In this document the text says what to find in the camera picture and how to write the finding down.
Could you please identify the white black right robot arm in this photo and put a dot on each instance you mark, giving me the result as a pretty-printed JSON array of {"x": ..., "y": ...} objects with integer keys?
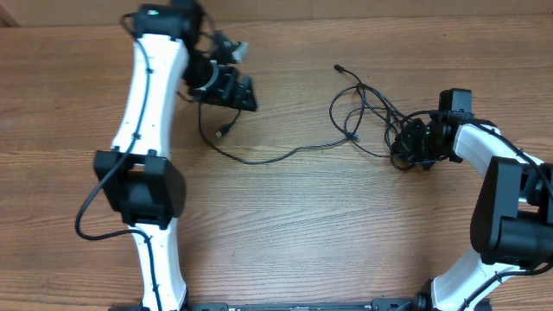
[{"x": 511, "y": 226}]

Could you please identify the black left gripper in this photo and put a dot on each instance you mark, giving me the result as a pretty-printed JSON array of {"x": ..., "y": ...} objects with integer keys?
[{"x": 225, "y": 94}]

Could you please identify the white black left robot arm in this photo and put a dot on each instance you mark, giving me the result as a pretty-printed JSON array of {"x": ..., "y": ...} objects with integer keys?
[{"x": 136, "y": 174}]

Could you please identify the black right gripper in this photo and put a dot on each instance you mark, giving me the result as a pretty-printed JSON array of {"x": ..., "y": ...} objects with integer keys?
[{"x": 404, "y": 144}]

